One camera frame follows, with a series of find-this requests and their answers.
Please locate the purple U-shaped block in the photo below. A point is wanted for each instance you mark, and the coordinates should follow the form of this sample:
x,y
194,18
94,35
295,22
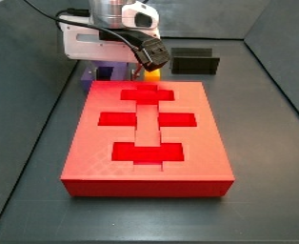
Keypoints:
x,y
102,71

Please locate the yellow long bar block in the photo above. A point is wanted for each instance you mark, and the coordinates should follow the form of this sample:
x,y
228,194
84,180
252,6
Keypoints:
x,y
152,75

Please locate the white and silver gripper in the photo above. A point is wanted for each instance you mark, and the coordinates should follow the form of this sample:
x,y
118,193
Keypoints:
x,y
108,15

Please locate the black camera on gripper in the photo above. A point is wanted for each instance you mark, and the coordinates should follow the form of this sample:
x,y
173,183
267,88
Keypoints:
x,y
148,48

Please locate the red board with slots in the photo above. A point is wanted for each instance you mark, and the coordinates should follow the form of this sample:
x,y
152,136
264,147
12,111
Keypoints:
x,y
146,142

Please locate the black angled fixture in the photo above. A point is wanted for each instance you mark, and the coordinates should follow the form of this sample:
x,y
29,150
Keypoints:
x,y
193,61

